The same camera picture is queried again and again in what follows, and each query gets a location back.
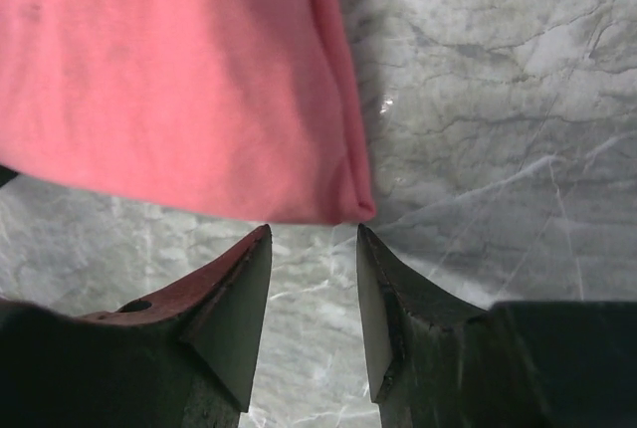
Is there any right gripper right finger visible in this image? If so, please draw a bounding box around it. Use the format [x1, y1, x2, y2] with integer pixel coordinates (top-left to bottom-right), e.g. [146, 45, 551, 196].
[356, 226, 636, 428]

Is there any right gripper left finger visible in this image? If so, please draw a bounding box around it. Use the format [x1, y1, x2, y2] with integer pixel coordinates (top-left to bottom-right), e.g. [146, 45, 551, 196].
[1, 225, 272, 427]

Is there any salmon pink t-shirt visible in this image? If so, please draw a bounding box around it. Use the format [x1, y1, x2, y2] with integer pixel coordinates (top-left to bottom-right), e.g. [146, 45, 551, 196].
[1, 0, 375, 225]

